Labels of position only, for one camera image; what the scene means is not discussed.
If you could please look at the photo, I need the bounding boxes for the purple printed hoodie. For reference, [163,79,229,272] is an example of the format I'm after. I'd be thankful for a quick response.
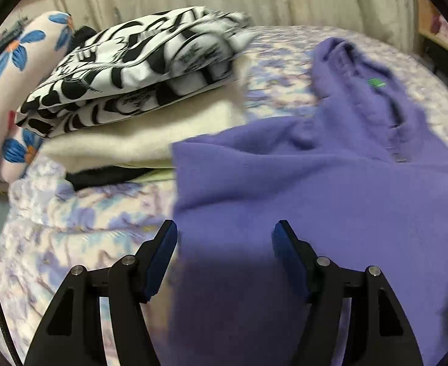
[162,38,448,365]

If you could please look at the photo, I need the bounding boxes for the purple cat print blanket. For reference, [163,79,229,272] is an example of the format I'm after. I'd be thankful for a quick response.
[0,27,448,357]

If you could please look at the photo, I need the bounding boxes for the black folded garment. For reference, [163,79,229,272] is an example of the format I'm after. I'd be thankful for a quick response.
[65,166,153,192]

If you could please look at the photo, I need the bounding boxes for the blue flower white quilt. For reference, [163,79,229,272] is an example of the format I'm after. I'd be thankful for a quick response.
[0,11,73,192]

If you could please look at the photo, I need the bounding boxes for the cream folded garment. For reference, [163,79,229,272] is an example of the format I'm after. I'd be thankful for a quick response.
[40,56,251,173]

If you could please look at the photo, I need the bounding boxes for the black white patterned garment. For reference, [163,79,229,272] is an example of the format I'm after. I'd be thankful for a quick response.
[16,6,255,138]

